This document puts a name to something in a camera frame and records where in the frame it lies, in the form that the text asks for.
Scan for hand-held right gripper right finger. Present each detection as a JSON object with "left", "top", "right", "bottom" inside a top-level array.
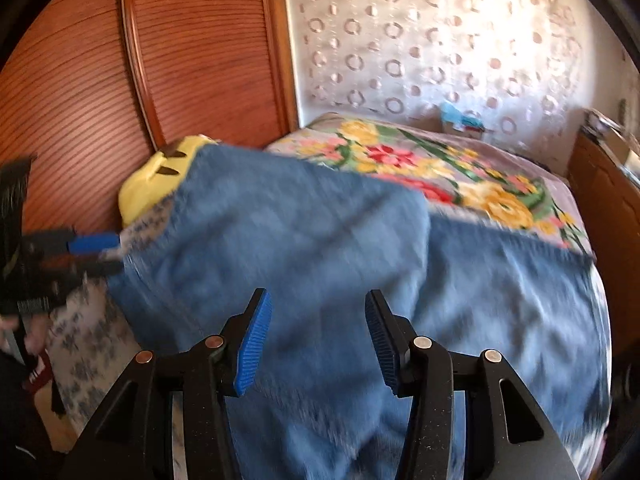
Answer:
[{"left": 364, "top": 289, "right": 581, "bottom": 480}]

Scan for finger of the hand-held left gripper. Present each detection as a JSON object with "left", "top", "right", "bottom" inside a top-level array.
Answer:
[
  {"left": 42, "top": 255, "right": 125, "bottom": 278},
  {"left": 27, "top": 229, "right": 122, "bottom": 257}
]

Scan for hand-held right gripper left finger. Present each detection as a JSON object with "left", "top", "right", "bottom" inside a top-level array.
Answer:
[{"left": 75, "top": 287, "right": 274, "bottom": 480}]

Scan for light blue denim pants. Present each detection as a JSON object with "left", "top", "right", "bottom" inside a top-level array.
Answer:
[{"left": 106, "top": 144, "right": 613, "bottom": 480}]

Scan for person's left hand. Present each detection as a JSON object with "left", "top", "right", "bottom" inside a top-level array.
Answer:
[{"left": 22, "top": 312, "right": 52, "bottom": 357}]

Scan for yellow plush toy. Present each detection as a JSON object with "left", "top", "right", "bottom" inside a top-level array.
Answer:
[{"left": 118, "top": 135, "right": 222, "bottom": 228}]

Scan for blue floral bed sheet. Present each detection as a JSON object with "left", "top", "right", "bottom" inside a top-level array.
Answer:
[{"left": 47, "top": 200, "right": 176, "bottom": 461}]

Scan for floral bed blanket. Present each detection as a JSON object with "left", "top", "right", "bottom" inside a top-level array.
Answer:
[{"left": 265, "top": 112, "right": 598, "bottom": 262}]

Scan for wooden slatted wardrobe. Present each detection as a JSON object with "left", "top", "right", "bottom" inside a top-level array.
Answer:
[{"left": 0, "top": 0, "right": 301, "bottom": 243}]

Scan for blue tissue box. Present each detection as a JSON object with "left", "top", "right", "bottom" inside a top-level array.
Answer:
[{"left": 439, "top": 101, "right": 487, "bottom": 141}]

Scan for wooden counter cabinet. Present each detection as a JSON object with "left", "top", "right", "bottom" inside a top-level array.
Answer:
[{"left": 567, "top": 125, "right": 640, "bottom": 321}]

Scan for circle patterned curtain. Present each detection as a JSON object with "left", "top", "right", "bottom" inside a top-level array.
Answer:
[{"left": 282, "top": 0, "right": 587, "bottom": 137}]

